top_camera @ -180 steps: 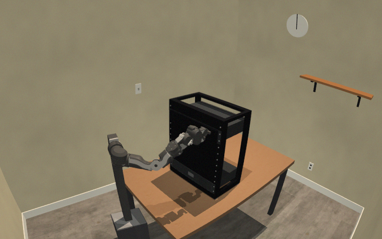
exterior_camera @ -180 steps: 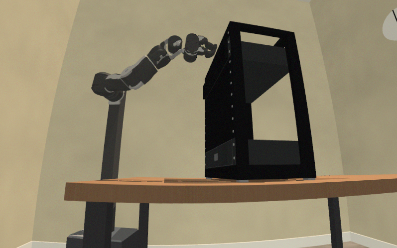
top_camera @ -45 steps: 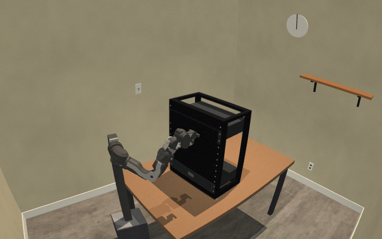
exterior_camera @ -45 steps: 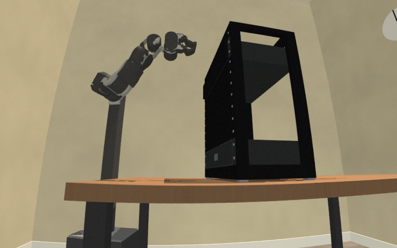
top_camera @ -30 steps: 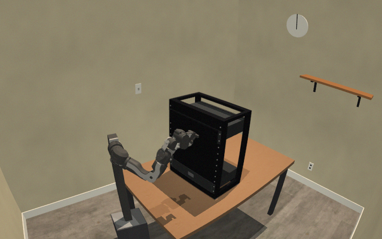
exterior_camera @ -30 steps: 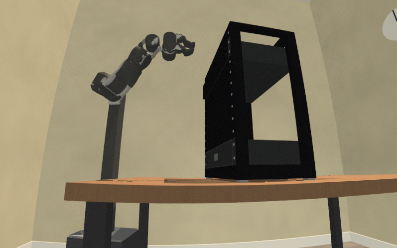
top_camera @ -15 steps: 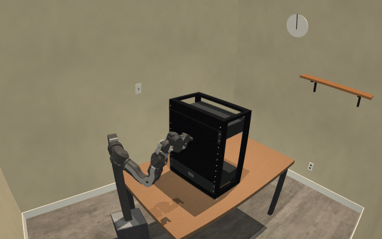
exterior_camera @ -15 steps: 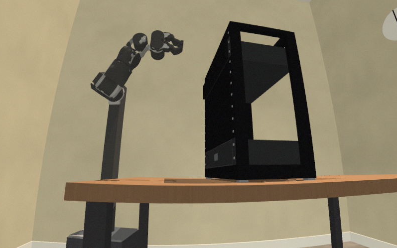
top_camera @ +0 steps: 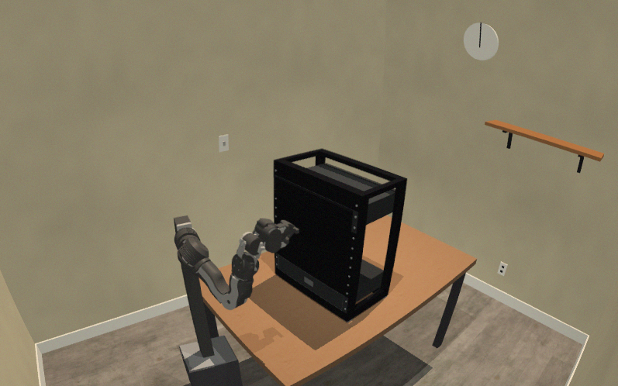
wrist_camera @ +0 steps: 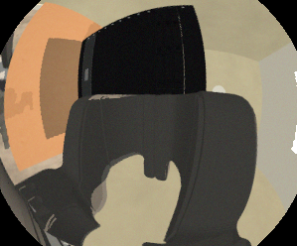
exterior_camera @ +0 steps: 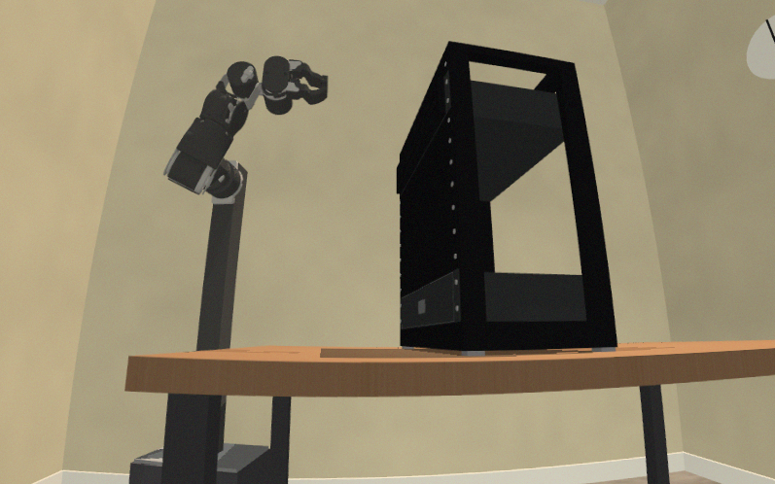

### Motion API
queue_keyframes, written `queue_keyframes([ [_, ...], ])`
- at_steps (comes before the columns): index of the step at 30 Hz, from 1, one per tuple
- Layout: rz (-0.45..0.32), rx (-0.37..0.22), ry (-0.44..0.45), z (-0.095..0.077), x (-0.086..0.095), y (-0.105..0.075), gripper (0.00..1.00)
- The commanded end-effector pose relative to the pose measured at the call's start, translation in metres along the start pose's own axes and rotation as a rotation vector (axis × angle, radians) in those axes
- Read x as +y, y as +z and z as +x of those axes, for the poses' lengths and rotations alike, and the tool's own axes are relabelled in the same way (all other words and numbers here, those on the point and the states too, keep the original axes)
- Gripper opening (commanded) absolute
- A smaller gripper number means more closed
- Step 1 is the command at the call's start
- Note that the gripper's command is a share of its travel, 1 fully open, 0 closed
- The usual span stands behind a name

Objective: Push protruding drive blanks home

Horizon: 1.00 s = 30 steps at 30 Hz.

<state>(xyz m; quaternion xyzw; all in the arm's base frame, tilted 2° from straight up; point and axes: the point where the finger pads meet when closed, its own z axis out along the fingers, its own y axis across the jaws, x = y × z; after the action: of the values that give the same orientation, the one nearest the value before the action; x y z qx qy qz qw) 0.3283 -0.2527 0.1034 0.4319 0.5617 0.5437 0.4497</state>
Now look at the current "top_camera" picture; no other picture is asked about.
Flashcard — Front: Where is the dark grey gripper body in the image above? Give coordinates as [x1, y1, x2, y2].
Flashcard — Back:
[252, 218, 281, 253]

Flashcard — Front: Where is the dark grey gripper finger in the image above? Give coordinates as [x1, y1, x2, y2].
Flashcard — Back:
[280, 228, 299, 249]
[276, 220, 299, 235]

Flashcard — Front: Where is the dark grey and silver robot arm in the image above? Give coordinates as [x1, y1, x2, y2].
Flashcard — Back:
[174, 222, 265, 310]

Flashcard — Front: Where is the black server rack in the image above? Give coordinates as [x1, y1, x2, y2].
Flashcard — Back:
[274, 149, 407, 322]

